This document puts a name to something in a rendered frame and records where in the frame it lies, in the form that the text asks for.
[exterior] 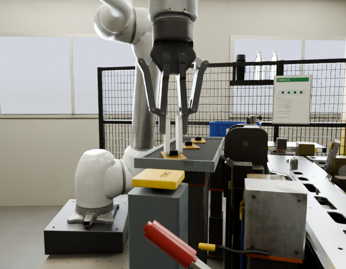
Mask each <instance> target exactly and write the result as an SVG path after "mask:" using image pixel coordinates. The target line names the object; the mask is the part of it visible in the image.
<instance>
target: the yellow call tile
mask: <svg viewBox="0 0 346 269"><path fill-rule="evenodd" d="M184 178H185V172H184V171H180V170H161V169H146V170H144V171H143V172H141V173H140V174H138V175H136V176H135V177H133V178H132V186H133V187H145V188H151V190H154V191H165V190H168V189H174V190H175V189H176V188H177V187H178V186H179V184H180V183H181V182H182V181H183V179H184Z"/></svg>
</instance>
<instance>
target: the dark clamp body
mask: <svg viewBox="0 0 346 269"><path fill-rule="evenodd" d="M252 165H253V174H263V175H264V167H263V166H262V165H260V164H252ZM229 189H230V205H229V248H230V226H231V207H232V210H234V188H233V164H232V173H231V181H230V180H229ZM232 249H233V234H232ZM232 259H233V253H232ZM229 268H230V252H229V254H228V269H229ZM231 269H232V265H231Z"/></svg>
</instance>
